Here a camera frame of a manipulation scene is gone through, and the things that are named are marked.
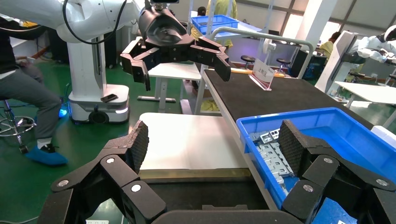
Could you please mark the black rubber cart mat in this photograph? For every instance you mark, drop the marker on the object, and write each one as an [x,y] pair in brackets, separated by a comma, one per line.
[278,102]

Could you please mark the white robot column with base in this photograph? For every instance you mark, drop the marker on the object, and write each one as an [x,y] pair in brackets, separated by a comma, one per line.
[83,68]

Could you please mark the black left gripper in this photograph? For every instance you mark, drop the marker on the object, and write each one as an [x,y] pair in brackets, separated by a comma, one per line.
[164,28]

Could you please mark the black phone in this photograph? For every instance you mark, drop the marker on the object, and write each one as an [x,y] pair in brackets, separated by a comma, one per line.
[109,98]

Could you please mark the small blue plastic bin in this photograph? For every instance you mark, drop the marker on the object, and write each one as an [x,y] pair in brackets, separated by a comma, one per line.
[227,23]

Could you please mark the yellow cloth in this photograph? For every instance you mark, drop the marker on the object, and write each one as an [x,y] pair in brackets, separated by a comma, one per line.
[210,106]

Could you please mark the white robot with black joints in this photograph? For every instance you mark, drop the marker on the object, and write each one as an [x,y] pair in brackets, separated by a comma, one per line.
[340,61]

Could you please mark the person in black jacket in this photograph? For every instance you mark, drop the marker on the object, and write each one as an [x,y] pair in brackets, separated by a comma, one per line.
[24,89]

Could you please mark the black equipment cabinet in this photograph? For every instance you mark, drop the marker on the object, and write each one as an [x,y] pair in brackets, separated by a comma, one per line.
[298,63]

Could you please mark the chrome wheeled stool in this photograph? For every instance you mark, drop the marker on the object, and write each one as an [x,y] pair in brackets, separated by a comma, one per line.
[23,149]

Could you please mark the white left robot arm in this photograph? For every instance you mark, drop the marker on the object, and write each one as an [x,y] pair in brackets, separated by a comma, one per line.
[92,15]

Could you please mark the large blue plastic bin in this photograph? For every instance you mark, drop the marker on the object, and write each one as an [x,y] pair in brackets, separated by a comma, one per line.
[346,139]

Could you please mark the black container tray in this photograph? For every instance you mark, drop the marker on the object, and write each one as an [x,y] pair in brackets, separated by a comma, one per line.
[201,193]

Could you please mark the acrylic sign with red print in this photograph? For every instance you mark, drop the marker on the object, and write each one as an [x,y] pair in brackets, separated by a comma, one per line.
[263,72]

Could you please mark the wooden edge strip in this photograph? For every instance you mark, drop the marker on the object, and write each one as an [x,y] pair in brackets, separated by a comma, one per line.
[241,71]

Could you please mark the white desk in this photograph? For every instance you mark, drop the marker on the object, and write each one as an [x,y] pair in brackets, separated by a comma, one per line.
[176,71]
[371,92]

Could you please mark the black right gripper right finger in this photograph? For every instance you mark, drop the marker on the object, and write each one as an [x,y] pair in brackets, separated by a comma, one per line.
[290,145]

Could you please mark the perforated flat metal plate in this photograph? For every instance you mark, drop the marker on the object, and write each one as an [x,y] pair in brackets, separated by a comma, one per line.
[272,157]

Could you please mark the black round stool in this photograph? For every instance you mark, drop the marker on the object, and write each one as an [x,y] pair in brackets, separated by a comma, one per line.
[247,58]
[283,61]

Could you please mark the metal bracket with square holes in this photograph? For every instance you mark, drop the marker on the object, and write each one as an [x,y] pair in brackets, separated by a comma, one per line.
[269,136]

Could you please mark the white foam block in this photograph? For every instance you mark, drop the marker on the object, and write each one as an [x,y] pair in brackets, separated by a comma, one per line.
[385,133]

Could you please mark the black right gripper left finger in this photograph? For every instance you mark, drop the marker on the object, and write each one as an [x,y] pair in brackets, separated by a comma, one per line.
[139,145]

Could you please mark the person in yellow suit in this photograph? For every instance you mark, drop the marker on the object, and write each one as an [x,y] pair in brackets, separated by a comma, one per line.
[222,7]
[328,48]

